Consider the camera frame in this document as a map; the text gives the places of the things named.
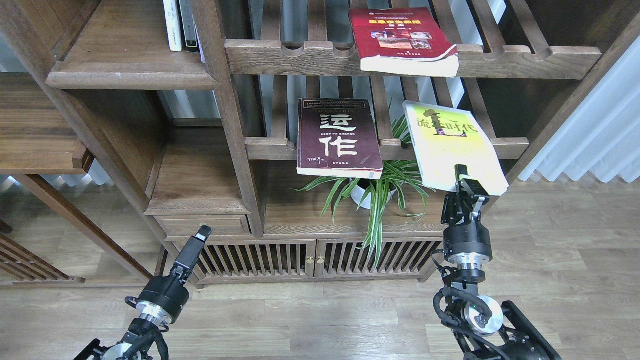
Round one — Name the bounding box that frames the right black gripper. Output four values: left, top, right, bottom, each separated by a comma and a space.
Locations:
441, 164, 493, 265

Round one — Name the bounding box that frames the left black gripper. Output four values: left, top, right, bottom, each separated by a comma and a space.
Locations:
125, 232, 208, 326

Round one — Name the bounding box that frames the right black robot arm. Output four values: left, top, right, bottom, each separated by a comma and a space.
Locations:
433, 164, 560, 360

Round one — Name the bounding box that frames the spider plant in white pot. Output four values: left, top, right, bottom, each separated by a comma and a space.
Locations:
290, 112, 441, 271

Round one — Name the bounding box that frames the dark maroon book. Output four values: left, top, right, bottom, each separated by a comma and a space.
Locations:
296, 98, 384, 180

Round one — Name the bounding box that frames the white curtain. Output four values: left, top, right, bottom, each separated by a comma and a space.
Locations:
519, 39, 640, 183

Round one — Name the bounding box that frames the dark wooden bookshelf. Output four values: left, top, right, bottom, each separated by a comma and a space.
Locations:
1, 0, 639, 287

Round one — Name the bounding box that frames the red cover book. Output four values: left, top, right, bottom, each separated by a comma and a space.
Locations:
349, 7, 460, 78

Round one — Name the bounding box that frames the wooden side furniture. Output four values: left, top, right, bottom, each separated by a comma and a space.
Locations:
0, 72, 93, 286

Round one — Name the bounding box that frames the pale purple upright book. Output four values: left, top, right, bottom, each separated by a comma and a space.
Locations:
194, 25, 206, 64

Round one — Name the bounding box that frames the white spine upright book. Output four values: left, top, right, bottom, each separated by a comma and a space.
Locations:
163, 0, 183, 52

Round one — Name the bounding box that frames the dark spine upright book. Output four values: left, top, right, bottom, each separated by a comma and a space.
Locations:
178, 0, 200, 53

